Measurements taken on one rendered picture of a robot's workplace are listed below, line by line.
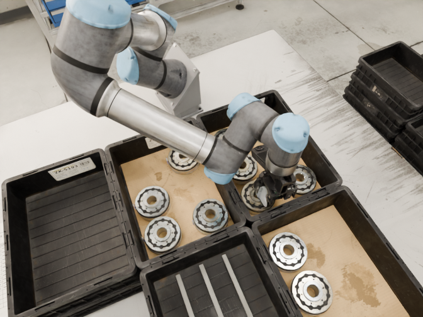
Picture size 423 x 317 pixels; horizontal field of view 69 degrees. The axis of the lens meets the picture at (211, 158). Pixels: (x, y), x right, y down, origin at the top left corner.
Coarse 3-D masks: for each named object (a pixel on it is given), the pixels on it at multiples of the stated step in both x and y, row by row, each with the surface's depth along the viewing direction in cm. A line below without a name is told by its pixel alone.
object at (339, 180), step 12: (276, 96) 103; (216, 108) 101; (288, 108) 100; (312, 144) 92; (324, 156) 90; (312, 192) 84; (240, 204) 82; (288, 204) 82; (252, 216) 81; (264, 216) 81
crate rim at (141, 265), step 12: (192, 120) 98; (120, 144) 94; (108, 156) 92; (120, 192) 85; (228, 192) 86; (120, 204) 83; (240, 216) 81; (228, 228) 79; (132, 240) 80; (204, 240) 78; (132, 252) 77; (168, 252) 76; (180, 252) 76; (144, 264) 75
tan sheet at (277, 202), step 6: (216, 132) 108; (258, 144) 105; (300, 162) 101; (240, 168) 100; (258, 168) 100; (258, 174) 99; (300, 180) 97; (240, 186) 97; (318, 186) 96; (240, 192) 95; (294, 198) 94; (276, 204) 93
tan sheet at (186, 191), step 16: (144, 160) 103; (160, 160) 102; (128, 176) 100; (144, 176) 99; (160, 176) 99; (176, 176) 99; (192, 176) 99; (176, 192) 96; (192, 192) 96; (208, 192) 96; (176, 208) 93; (192, 208) 93; (144, 224) 91; (192, 224) 90; (192, 240) 88
